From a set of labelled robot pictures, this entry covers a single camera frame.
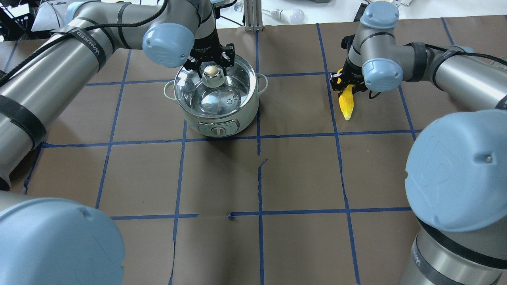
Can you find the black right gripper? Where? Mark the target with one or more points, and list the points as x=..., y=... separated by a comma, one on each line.
x=353, y=73

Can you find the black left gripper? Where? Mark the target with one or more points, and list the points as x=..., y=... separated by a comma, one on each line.
x=206, y=46

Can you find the yellow corn cob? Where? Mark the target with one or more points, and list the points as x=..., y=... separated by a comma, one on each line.
x=346, y=101

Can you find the glass pot lid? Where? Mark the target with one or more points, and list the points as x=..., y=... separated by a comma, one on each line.
x=217, y=96

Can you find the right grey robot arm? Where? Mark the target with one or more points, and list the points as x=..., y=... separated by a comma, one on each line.
x=456, y=170

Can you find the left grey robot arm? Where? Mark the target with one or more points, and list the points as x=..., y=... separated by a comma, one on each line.
x=54, y=241

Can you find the pale green electric pot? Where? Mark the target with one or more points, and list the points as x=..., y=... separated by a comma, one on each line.
x=221, y=127

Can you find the white light bulb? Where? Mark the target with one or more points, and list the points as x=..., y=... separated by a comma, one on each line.
x=292, y=16

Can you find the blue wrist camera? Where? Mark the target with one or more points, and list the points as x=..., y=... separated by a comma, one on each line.
x=347, y=42

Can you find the aluminium frame post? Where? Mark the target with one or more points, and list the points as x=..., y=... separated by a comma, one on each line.
x=252, y=13

